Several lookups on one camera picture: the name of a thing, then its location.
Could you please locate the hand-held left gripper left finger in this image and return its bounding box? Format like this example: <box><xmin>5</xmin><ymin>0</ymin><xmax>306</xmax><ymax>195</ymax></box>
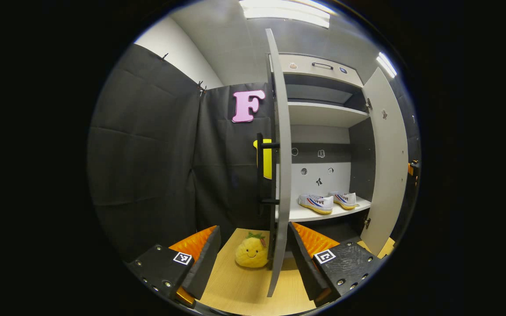
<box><xmin>125</xmin><ymin>225</ymin><xmax>222</xmax><ymax>308</ymax></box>

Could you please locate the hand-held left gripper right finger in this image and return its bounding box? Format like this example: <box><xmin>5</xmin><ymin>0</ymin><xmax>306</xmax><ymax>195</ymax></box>
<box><xmin>288</xmin><ymin>222</ymin><xmax>383</xmax><ymax>308</ymax></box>

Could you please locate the small ceiling light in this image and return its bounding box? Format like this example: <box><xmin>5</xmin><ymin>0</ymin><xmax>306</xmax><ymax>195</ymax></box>
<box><xmin>376</xmin><ymin>52</ymin><xmax>398</xmax><ymax>79</ymax></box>

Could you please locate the black backdrop cloth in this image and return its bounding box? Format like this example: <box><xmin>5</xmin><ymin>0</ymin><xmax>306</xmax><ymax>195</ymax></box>
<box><xmin>396</xmin><ymin>90</ymin><xmax>422</xmax><ymax>246</ymax></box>
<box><xmin>87</xmin><ymin>43</ymin><xmax>276</xmax><ymax>264</ymax></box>

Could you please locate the grey shoe cabinet door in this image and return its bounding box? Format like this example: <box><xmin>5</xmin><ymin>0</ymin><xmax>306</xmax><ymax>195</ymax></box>
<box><xmin>264</xmin><ymin>29</ymin><xmax>293</xmax><ymax>298</ymax></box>
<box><xmin>359</xmin><ymin>67</ymin><xmax>409</xmax><ymax>256</ymax></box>

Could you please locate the grey shoe cabinet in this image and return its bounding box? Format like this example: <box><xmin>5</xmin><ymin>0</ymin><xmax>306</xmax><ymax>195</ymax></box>
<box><xmin>271</xmin><ymin>53</ymin><xmax>376</xmax><ymax>259</ymax></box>

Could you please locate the large ceiling light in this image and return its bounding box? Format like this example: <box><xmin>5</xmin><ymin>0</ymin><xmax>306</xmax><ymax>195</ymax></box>
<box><xmin>239</xmin><ymin>0</ymin><xmax>331</xmax><ymax>29</ymax></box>

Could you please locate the white striped canvas shoe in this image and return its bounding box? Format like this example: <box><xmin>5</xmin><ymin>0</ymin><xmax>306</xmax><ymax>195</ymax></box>
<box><xmin>329</xmin><ymin>191</ymin><xmax>359</xmax><ymax>210</ymax></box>
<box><xmin>298</xmin><ymin>194</ymin><xmax>334</xmax><ymax>215</ymax></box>

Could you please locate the yellow pineapple plush toy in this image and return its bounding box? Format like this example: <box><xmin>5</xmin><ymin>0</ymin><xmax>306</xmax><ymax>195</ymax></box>
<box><xmin>235</xmin><ymin>232</ymin><xmax>270</xmax><ymax>269</ymax></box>

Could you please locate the black door handle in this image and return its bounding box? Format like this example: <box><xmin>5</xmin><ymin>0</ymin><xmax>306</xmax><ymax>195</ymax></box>
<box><xmin>256</xmin><ymin>133</ymin><xmax>281</xmax><ymax>215</ymax></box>

